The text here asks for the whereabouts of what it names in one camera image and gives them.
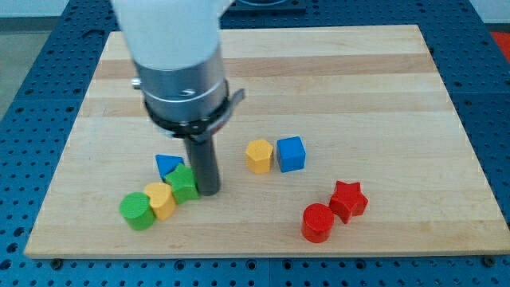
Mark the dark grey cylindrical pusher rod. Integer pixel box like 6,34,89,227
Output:
184,137,221,196

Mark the green cylinder block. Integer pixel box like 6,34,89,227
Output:
119,192,155,231

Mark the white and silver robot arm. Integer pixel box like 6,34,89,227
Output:
111,0,245,196

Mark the green star block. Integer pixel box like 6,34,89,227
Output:
163,163,200,204

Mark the red star block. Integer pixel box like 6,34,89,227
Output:
328,181,369,224

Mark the blue triangle block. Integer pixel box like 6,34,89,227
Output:
155,154,184,180

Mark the yellow pentagon block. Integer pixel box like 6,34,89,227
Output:
245,139,273,174

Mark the yellow heart block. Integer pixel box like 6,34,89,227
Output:
143,182,177,221

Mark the blue cube block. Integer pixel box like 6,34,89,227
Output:
277,136,306,173

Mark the red cylinder block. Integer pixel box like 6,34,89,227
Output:
301,203,335,243

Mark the wooden board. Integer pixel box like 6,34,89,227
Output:
25,26,509,259

